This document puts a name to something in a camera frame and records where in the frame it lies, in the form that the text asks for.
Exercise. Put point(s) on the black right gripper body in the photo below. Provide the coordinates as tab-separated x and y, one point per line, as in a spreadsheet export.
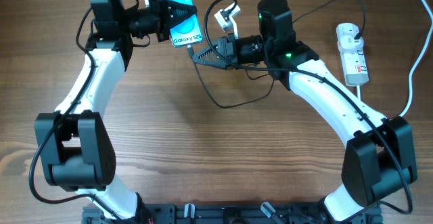
229	51

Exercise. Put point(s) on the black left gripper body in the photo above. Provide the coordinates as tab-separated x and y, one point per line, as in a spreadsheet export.
162	19

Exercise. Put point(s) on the smartphone with teal screen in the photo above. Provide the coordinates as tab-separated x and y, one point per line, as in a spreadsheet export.
186	29

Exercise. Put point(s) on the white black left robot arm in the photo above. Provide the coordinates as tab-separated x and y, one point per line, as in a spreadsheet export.
74	147

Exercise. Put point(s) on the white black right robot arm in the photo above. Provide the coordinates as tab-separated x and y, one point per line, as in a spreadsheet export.
379	156

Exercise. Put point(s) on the white USB charger plug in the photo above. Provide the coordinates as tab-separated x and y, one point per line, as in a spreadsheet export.
349	44

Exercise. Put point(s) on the white power strip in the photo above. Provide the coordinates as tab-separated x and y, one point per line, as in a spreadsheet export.
354	64

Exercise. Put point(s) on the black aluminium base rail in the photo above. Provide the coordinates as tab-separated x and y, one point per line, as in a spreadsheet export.
300	212

